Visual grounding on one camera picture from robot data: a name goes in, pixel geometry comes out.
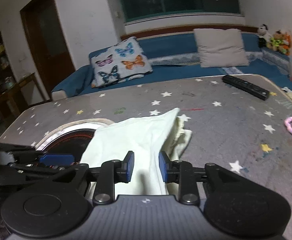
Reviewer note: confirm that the pale green shirt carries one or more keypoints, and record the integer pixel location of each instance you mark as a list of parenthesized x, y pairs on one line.
[(146, 137)]

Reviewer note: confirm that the orange fox plush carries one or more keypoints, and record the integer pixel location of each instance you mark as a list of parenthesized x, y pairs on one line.
[(286, 44)]

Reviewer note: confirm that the black remote control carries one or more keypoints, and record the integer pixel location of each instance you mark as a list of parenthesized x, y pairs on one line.
[(246, 86)]

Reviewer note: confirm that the panda plush toy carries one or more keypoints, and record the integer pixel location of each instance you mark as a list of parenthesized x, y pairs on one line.
[(264, 37)]

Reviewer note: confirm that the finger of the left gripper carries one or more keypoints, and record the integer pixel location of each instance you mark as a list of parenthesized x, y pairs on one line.
[(15, 148), (57, 159)]

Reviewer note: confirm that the dark wooden door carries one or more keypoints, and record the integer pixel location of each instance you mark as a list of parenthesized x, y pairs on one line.
[(45, 37)]

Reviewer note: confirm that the butterfly print pillow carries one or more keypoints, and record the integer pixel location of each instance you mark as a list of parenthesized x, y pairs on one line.
[(119, 63)]

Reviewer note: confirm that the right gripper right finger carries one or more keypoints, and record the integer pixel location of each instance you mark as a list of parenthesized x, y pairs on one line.
[(183, 174)]

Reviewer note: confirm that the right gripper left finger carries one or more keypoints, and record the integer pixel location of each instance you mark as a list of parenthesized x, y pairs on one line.
[(109, 174)]

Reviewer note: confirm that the dark wooden shelf cabinet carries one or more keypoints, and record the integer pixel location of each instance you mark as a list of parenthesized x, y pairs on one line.
[(12, 99)]

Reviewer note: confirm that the blue sofa bench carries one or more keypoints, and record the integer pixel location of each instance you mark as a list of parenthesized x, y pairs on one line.
[(175, 57)]

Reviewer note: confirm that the beige pillow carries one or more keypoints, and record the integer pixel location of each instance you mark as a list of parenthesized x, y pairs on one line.
[(220, 48)]

